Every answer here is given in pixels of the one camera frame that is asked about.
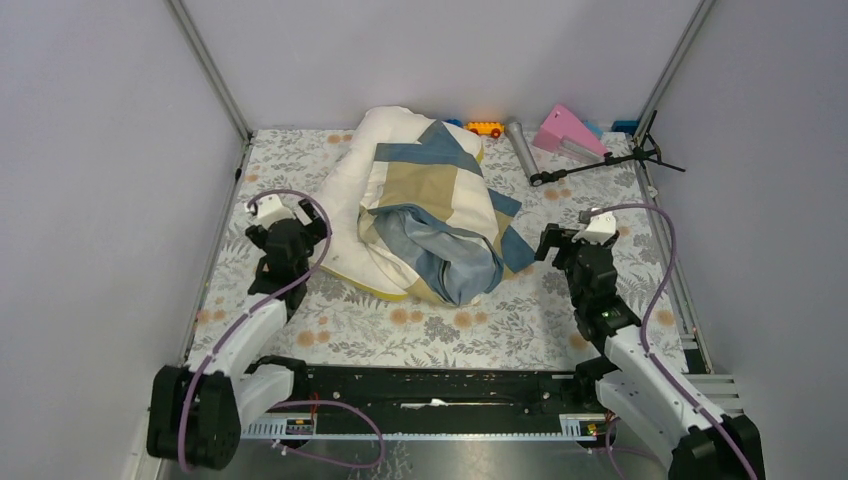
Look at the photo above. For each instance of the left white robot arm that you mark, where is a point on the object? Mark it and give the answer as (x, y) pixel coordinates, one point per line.
(198, 410)

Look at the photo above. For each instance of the pink wedge block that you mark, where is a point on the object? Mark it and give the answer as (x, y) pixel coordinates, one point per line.
(563, 132)

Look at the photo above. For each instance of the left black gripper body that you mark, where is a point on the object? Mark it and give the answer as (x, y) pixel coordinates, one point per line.
(257, 234)

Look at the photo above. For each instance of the right aluminium frame post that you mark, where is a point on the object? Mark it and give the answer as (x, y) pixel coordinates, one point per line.
(679, 53)

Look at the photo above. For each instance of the aluminium frame post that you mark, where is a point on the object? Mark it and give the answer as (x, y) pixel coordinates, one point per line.
(679, 53)
(195, 42)

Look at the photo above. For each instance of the blue block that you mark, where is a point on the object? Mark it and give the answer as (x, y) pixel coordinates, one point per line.
(628, 127)

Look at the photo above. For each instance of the grey microphone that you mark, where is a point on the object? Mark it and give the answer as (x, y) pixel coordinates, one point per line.
(515, 135)

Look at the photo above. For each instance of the orange toy car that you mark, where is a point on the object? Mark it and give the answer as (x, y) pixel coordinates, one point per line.
(490, 129)

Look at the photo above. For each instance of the grey slotted cable duct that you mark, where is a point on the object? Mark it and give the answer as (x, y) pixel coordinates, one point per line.
(559, 427)

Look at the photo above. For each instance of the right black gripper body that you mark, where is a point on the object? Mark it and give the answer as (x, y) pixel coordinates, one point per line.
(568, 254)

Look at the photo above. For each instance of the black small tripod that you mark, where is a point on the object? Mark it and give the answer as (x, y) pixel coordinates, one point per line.
(645, 151)

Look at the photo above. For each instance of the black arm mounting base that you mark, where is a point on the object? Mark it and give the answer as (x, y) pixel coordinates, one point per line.
(403, 397)

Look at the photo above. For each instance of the white textured pillow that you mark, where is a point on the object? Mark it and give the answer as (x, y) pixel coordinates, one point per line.
(346, 186)

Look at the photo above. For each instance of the left aluminium frame post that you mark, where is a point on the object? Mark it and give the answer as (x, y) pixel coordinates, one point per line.
(195, 42)

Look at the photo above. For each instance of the aluminium rail front frame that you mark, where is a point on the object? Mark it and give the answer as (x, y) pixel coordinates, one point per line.
(720, 389)

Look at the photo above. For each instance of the plaid blue beige pillowcase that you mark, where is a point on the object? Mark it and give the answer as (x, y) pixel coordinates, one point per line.
(433, 226)

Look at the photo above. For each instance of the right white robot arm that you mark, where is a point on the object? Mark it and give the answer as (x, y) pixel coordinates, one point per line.
(690, 435)

